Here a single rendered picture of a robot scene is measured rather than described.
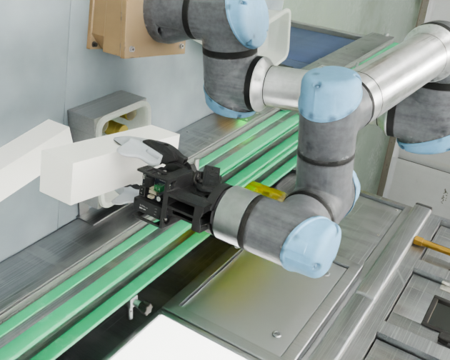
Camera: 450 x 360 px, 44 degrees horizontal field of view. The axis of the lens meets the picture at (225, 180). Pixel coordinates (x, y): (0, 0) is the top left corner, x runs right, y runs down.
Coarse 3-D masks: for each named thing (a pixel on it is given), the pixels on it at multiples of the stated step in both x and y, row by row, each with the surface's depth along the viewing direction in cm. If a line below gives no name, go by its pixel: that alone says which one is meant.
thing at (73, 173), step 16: (144, 128) 94; (160, 128) 95; (80, 144) 81; (96, 144) 82; (112, 144) 84; (176, 144) 94; (48, 160) 76; (64, 160) 75; (80, 160) 76; (96, 160) 78; (112, 160) 81; (128, 160) 84; (48, 176) 77; (64, 176) 76; (80, 176) 76; (96, 176) 79; (112, 176) 82; (128, 176) 85; (48, 192) 78; (64, 192) 76; (80, 192) 77; (96, 192) 80
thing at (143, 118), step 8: (136, 104) 125; (144, 104) 128; (112, 112) 120; (120, 112) 121; (128, 112) 124; (136, 112) 131; (144, 112) 130; (104, 120) 118; (120, 120) 133; (128, 120) 133; (136, 120) 132; (144, 120) 131; (96, 128) 117; (128, 128) 134; (136, 128) 133; (96, 136) 118; (112, 192) 132; (104, 200) 126
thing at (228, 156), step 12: (276, 120) 176; (288, 120) 176; (252, 132) 166; (264, 132) 167; (276, 132) 167; (228, 144) 157; (240, 144) 159; (252, 144) 158; (264, 144) 161; (216, 156) 150; (228, 156) 151; (240, 156) 151; (228, 168) 146
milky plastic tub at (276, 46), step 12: (276, 12) 178; (288, 12) 179; (276, 24) 184; (288, 24) 182; (276, 36) 187; (288, 36) 185; (264, 48) 188; (276, 48) 189; (288, 48) 187; (276, 60) 185
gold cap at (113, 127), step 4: (112, 120) 130; (112, 124) 128; (116, 124) 128; (120, 124) 128; (108, 128) 129; (112, 128) 128; (116, 128) 128; (120, 128) 127; (124, 128) 128; (108, 132) 129; (112, 132) 128; (116, 132) 127
